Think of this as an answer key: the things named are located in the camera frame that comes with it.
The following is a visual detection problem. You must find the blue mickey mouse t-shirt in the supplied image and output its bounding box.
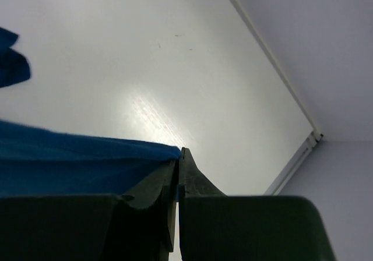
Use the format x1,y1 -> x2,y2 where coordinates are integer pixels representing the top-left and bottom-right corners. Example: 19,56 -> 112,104
0,27 -> 181,199

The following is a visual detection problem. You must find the aluminium rail at table edge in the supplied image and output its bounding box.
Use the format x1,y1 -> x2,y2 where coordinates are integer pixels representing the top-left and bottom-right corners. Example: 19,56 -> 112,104
228,0 -> 321,195

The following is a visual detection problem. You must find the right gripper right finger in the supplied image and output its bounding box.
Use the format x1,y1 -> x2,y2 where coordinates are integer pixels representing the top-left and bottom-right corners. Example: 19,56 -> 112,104
178,148 -> 335,261

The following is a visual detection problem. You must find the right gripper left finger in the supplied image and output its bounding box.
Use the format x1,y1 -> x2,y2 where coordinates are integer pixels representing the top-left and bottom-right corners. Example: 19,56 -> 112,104
1,161 -> 177,260

